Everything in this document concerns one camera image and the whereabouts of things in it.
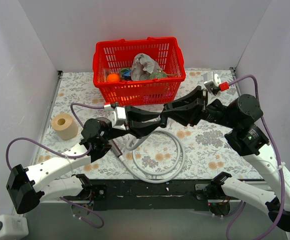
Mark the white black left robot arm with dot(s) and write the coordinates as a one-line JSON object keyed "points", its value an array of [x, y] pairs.
{"points": [[92, 147]]}

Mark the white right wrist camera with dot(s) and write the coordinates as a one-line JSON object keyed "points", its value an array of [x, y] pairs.
{"points": [[213, 83]]}

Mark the white box with knob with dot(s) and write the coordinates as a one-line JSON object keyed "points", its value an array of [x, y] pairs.
{"points": [[13, 227]]}

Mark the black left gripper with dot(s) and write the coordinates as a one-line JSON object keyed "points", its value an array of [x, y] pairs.
{"points": [[127, 118]]}

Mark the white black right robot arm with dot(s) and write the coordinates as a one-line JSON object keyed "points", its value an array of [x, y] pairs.
{"points": [[254, 145]]}

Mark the floral patterned mat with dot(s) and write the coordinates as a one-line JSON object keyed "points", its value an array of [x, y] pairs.
{"points": [[206, 149]]}

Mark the orange ball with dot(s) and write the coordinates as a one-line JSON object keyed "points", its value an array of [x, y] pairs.
{"points": [[113, 77]]}

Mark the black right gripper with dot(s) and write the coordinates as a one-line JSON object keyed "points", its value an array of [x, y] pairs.
{"points": [[202, 104]]}

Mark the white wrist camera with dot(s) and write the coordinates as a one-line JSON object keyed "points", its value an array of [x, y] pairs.
{"points": [[116, 113], [213, 83]]}

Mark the aluminium frame rail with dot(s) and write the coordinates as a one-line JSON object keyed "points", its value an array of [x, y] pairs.
{"points": [[25, 197]]}

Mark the red plastic basket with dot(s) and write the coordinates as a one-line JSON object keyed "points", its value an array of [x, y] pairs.
{"points": [[111, 56]]}

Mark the green glass item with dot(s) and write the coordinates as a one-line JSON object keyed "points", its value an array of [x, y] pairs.
{"points": [[159, 75]]}

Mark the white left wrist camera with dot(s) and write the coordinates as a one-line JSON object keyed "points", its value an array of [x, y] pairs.
{"points": [[116, 113]]}

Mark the colourful small toy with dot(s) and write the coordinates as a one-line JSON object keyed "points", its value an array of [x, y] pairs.
{"points": [[125, 74]]}

